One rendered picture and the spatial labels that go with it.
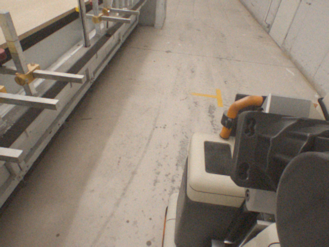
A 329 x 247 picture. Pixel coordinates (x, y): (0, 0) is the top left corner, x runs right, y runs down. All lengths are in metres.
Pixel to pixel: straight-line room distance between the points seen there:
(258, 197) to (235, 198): 0.46
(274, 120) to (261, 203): 0.10
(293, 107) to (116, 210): 1.38
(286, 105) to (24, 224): 1.56
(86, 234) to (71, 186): 0.38
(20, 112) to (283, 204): 1.14
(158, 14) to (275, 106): 4.58
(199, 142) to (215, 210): 0.24
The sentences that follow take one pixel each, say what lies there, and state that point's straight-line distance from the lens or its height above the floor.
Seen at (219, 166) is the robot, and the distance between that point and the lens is 0.74.
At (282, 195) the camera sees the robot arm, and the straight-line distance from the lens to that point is 0.19.
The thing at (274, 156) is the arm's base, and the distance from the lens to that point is 0.23.
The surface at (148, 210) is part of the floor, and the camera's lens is 1.54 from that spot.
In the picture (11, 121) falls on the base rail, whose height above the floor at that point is 0.70.
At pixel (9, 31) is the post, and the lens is 1.15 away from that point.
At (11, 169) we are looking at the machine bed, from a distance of 1.64.
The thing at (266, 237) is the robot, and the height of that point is 0.88.
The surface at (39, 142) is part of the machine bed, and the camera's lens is 1.83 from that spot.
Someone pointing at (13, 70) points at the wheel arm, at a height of 0.83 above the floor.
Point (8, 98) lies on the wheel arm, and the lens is 1.04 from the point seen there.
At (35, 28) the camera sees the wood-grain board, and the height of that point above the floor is 0.90.
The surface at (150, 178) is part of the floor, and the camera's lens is 1.68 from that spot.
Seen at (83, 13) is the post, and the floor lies 0.93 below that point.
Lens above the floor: 1.35
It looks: 40 degrees down
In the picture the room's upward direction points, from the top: 6 degrees clockwise
